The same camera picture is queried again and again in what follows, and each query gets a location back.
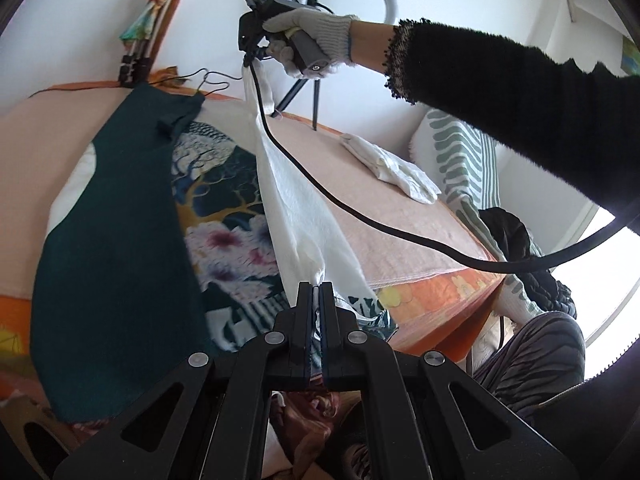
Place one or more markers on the person's right forearm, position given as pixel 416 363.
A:
pixel 500 90

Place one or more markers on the dark green garment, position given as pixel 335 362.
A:
pixel 115 240

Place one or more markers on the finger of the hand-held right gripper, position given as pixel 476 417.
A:
pixel 256 56

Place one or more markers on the person's right hand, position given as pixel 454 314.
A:
pixel 320 27

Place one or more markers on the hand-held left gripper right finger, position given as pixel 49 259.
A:
pixel 325 310

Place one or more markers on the person's striped trouser leg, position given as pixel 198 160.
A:
pixel 535 355

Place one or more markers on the orange floral bedsheet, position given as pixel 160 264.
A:
pixel 440 310

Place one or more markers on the green striped pillow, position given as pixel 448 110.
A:
pixel 460 155

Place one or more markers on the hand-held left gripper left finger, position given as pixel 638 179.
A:
pixel 309 310

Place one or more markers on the pink blanket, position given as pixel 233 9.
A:
pixel 380 200

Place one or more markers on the folded white cloth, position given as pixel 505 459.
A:
pixel 395 167

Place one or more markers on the black tripod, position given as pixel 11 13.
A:
pixel 315 100

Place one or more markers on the colourful wall hanging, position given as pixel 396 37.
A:
pixel 150 25

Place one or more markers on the black padded jacket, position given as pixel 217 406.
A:
pixel 520 240

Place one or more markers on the tree print cloth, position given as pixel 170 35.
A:
pixel 230 230

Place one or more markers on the white cloth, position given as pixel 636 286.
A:
pixel 295 200
pixel 395 167

